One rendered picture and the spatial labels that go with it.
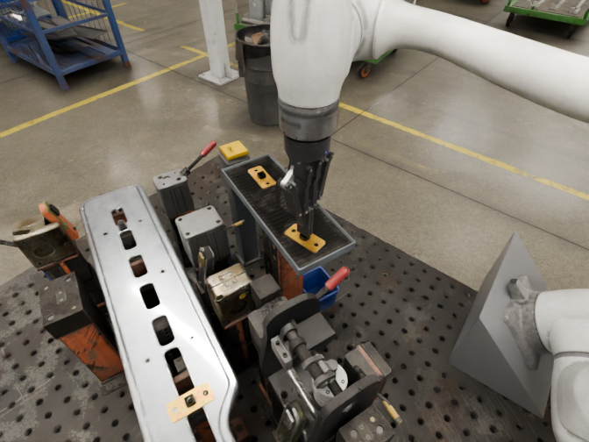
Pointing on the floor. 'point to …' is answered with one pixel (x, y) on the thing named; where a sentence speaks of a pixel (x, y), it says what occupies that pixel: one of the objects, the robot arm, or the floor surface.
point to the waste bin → (258, 73)
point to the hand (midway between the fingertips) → (305, 220)
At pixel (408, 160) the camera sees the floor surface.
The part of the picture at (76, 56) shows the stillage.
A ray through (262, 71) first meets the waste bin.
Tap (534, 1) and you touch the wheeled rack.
